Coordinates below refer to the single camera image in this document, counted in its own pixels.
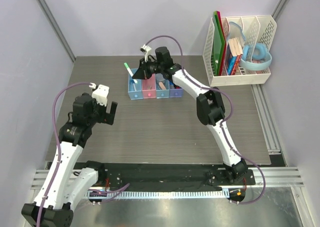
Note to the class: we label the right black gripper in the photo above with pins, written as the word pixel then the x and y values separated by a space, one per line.
pixel 142 72

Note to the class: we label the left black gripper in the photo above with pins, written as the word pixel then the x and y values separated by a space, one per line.
pixel 106 118

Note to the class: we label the clear tape roll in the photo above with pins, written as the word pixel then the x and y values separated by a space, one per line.
pixel 159 77

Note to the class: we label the pink eraser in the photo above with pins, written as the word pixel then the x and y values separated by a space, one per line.
pixel 162 85

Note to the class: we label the pink drawer box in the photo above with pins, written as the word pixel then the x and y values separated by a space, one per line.
pixel 151 93

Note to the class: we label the light blue drawer box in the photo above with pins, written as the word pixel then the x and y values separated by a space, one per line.
pixel 134 95

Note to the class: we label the green marker pen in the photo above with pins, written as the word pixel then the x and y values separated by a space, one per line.
pixel 130 72

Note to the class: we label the purple drawer box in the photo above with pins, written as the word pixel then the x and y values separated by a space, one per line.
pixel 175 91

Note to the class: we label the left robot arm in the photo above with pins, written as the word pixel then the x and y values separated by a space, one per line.
pixel 56 202

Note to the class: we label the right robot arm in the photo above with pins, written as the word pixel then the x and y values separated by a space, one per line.
pixel 210 109

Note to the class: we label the green folder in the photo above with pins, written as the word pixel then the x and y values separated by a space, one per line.
pixel 216 46

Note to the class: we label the books stack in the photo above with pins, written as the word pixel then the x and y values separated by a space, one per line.
pixel 234 53

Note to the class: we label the red folder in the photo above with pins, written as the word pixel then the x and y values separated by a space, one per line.
pixel 223 43

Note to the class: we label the white file organizer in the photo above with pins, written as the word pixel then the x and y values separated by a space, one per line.
pixel 251 30

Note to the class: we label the blue headphones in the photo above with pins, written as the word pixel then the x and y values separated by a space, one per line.
pixel 261 58

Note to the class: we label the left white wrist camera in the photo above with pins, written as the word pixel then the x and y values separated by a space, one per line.
pixel 100 94

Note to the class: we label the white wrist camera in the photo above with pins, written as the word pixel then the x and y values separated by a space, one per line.
pixel 100 94
pixel 146 50

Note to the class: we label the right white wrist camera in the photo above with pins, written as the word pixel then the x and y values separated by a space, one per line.
pixel 146 50

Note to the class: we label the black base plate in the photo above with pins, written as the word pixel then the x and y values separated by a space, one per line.
pixel 150 177

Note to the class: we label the white cable duct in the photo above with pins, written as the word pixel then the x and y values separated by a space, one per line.
pixel 142 195

